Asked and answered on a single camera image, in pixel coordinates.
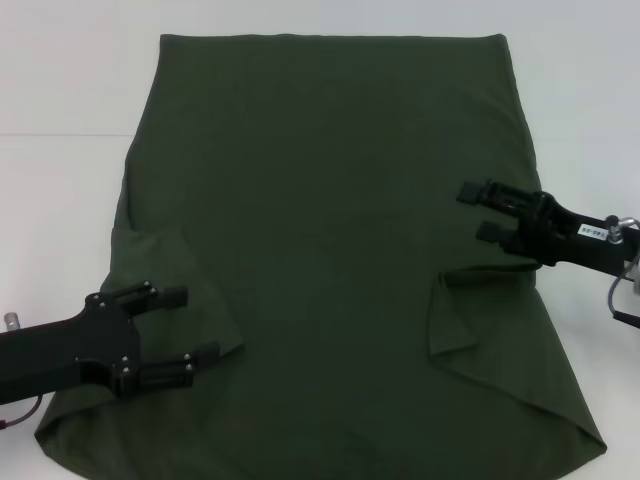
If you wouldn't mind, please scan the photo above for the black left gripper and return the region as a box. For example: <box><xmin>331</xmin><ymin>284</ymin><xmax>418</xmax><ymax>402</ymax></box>
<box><xmin>0</xmin><ymin>281</ymin><xmax>222</xmax><ymax>407</ymax></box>

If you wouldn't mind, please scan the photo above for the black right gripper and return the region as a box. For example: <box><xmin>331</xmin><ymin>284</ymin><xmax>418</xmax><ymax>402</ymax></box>
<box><xmin>456</xmin><ymin>179</ymin><xmax>632</xmax><ymax>276</ymax></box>

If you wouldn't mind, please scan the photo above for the dark green shirt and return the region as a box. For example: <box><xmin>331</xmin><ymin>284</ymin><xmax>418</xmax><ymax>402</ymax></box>
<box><xmin>33</xmin><ymin>32</ymin><xmax>609</xmax><ymax>480</ymax></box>

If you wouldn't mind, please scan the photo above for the grey right arm cable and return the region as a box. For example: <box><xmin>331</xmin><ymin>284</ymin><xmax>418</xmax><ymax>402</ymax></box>
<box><xmin>606</xmin><ymin>248</ymin><xmax>640</xmax><ymax>330</ymax></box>

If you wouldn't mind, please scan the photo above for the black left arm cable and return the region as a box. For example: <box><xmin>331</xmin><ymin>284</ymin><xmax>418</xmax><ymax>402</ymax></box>
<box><xmin>0</xmin><ymin>396</ymin><xmax>42</xmax><ymax>430</ymax></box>

